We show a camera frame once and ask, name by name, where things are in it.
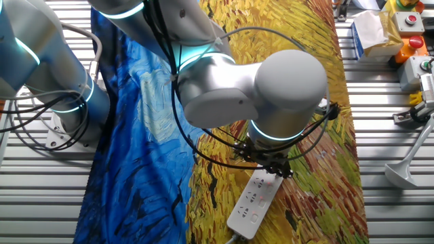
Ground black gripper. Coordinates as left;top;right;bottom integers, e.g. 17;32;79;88
260;157;295;180

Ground white four-socket power strip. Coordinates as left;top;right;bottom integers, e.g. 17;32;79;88
226;164;285;241

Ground painted wheatfield print cloth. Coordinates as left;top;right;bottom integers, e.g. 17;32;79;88
73;0;370;244

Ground white blue cardboard box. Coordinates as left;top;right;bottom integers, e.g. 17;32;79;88
351;20;404;64

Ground grey box with green button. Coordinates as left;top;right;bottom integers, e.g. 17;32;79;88
397;56;434;92

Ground white tissue box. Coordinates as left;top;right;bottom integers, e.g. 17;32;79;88
352;9;404;48

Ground orange emergency stop button box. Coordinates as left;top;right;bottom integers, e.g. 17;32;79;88
389;35;430;66

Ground white paper sheet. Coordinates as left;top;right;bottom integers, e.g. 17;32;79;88
352;0;382;10

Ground grey box with red button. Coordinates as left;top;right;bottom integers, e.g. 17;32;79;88
391;12;425;37

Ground yellow object with green top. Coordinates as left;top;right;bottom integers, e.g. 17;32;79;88
384;0;425;14

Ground thick black cable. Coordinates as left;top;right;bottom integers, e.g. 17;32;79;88
144;0;340;170
199;113;330;157

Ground black round cable connector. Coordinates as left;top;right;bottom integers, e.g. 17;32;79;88
324;102;341;120

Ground grey camera stand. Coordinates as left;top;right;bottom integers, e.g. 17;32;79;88
384;115;434;190

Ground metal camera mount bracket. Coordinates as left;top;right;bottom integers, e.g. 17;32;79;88
392;100;434;125

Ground white camera with grille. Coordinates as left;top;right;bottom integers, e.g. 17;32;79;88
418;73;434;102

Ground black metal bracket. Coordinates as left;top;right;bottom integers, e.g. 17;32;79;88
334;0;351;22

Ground black base cable loops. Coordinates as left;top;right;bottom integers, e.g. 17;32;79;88
0;93;91;153

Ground grey cable with plug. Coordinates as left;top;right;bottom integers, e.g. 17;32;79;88
60;22;104;84

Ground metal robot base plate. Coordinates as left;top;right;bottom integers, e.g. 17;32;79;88
45;113;99;153

